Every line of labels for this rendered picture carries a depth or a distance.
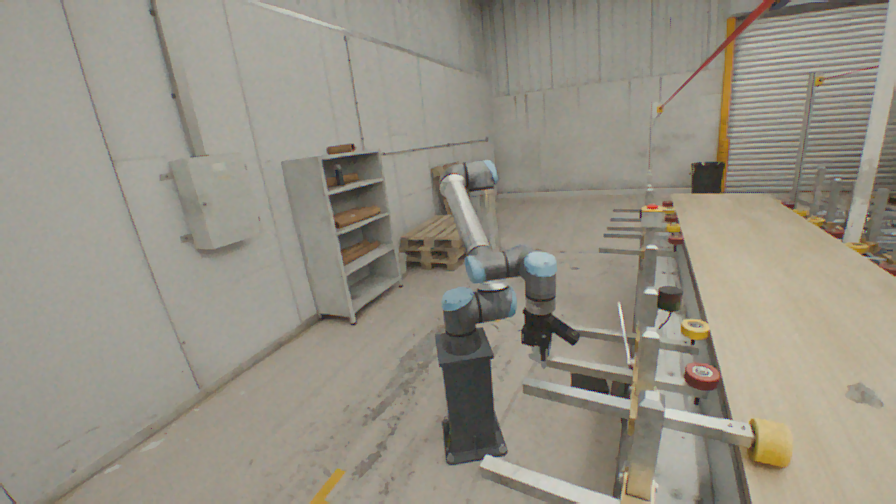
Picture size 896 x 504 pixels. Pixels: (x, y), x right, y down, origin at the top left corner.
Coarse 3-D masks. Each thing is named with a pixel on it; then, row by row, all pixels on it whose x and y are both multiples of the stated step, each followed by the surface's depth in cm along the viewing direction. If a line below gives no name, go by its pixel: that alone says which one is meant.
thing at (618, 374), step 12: (552, 360) 106; (564, 360) 105; (576, 360) 104; (576, 372) 103; (588, 372) 101; (600, 372) 99; (612, 372) 97; (624, 372) 96; (660, 384) 91; (672, 384) 89; (684, 384) 88; (696, 396) 87
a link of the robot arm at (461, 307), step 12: (456, 288) 163; (468, 288) 160; (444, 300) 155; (456, 300) 152; (468, 300) 152; (444, 312) 156; (456, 312) 152; (468, 312) 153; (480, 312) 154; (444, 324) 161; (456, 324) 154; (468, 324) 155
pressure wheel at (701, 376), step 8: (688, 368) 87; (696, 368) 87; (704, 368) 87; (712, 368) 86; (688, 376) 86; (696, 376) 84; (704, 376) 84; (712, 376) 83; (688, 384) 86; (696, 384) 84; (704, 384) 83; (712, 384) 82; (696, 400) 88
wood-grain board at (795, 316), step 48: (720, 240) 175; (768, 240) 167; (816, 240) 159; (720, 288) 127; (768, 288) 122; (816, 288) 117; (864, 288) 112; (720, 336) 99; (768, 336) 95; (816, 336) 92; (864, 336) 88; (720, 384) 84; (768, 384) 78; (816, 384) 76; (816, 432) 64; (864, 432) 62; (768, 480) 57; (816, 480) 55; (864, 480) 53
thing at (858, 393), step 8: (856, 384) 72; (864, 384) 71; (848, 392) 71; (856, 392) 70; (864, 392) 69; (872, 392) 69; (856, 400) 69; (864, 400) 68; (872, 400) 68; (880, 400) 67
